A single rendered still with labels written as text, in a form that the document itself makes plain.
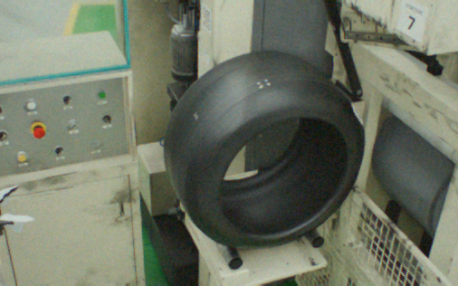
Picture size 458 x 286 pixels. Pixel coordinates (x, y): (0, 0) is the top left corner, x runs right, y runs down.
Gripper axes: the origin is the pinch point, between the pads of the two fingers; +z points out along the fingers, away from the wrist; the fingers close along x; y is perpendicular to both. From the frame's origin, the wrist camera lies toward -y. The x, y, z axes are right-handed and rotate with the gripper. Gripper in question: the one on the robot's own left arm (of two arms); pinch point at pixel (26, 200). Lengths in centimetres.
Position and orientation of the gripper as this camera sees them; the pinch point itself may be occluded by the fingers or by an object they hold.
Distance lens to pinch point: 184.0
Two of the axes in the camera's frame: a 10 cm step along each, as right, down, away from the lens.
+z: 8.4, -2.6, 4.7
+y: -1.1, 7.8, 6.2
